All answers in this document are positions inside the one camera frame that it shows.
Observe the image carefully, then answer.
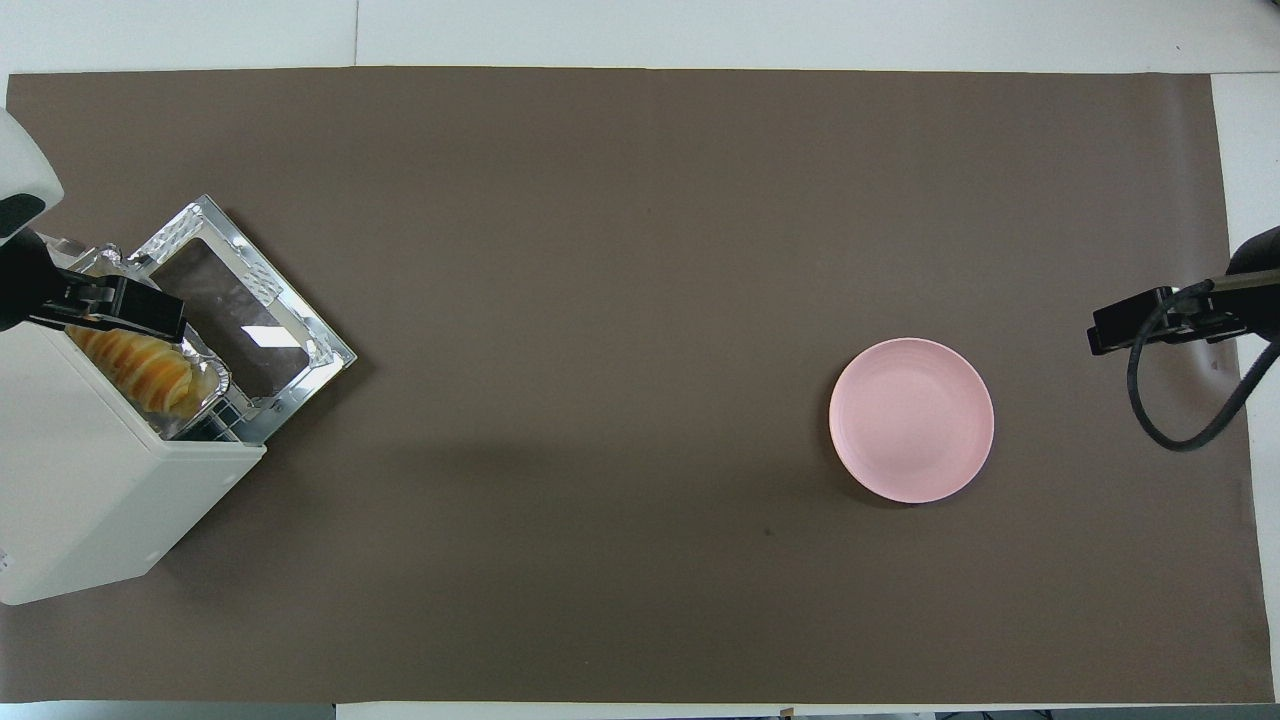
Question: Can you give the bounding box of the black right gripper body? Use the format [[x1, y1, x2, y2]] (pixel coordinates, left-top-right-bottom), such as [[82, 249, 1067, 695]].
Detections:
[[1175, 226, 1280, 343]]

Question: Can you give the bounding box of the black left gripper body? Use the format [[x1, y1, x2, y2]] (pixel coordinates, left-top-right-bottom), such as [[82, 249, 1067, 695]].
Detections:
[[0, 228, 111, 335]]

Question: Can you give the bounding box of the golden ridged bread loaf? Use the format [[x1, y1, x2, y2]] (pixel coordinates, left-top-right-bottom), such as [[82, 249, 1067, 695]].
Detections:
[[65, 325, 201, 416]]

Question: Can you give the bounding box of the aluminium foil tray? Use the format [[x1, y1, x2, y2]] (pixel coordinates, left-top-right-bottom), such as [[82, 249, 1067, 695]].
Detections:
[[40, 235, 234, 437]]

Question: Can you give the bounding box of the glass oven door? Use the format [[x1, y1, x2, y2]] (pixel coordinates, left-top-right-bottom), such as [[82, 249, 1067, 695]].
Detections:
[[128, 194, 358, 446]]

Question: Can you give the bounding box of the metal oven rack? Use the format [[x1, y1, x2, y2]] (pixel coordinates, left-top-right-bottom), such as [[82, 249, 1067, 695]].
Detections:
[[160, 390, 251, 447]]

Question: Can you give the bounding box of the white toaster oven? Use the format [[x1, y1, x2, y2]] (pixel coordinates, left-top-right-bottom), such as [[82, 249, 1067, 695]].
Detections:
[[0, 235, 268, 607]]

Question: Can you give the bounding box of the pink round plate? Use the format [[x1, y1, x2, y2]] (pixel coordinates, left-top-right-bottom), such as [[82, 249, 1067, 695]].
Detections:
[[828, 337, 996, 505]]

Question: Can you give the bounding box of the brown table mat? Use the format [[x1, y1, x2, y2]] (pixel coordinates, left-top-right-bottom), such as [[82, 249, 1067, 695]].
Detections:
[[0, 66, 1276, 706]]

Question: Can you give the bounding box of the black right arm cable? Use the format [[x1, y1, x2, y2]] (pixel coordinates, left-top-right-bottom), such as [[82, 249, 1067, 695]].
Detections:
[[1127, 280, 1280, 453]]

